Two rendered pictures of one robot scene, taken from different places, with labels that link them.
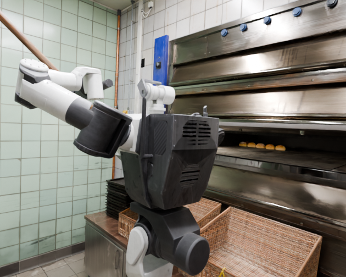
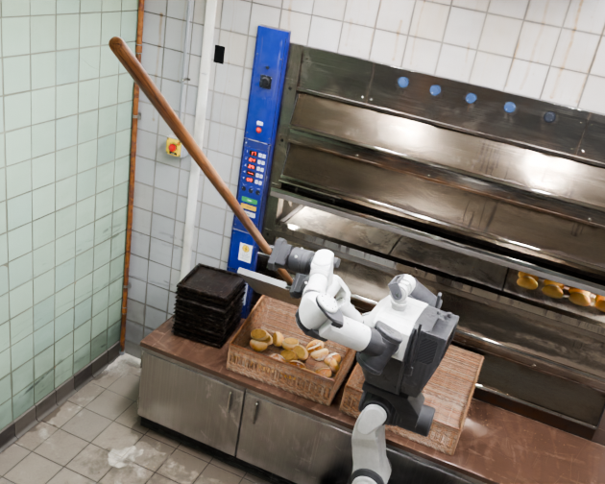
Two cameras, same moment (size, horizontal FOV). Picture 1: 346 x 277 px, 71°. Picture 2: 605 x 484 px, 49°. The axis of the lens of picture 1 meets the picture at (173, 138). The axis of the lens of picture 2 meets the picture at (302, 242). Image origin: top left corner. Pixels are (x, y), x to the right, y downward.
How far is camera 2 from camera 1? 201 cm
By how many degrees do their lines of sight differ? 35
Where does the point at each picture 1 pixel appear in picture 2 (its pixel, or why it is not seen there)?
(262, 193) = not seen: hidden behind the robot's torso
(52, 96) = (355, 336)
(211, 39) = (377, 81)
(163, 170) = (426, 375)
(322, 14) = (537, 124)
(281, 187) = (448, 302)
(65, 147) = (64, 219)
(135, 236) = (375, 414)
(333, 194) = (501, 316)
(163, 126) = (432, 345)
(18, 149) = (4, 249)
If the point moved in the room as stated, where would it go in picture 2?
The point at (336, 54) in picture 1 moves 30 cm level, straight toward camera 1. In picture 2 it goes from (540, 180) to (552, 203)
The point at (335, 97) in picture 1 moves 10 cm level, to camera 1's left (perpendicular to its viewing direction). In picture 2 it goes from (526, 223) to (510, 223)
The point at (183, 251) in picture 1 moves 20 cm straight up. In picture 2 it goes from (424, 423) to (438, 379)
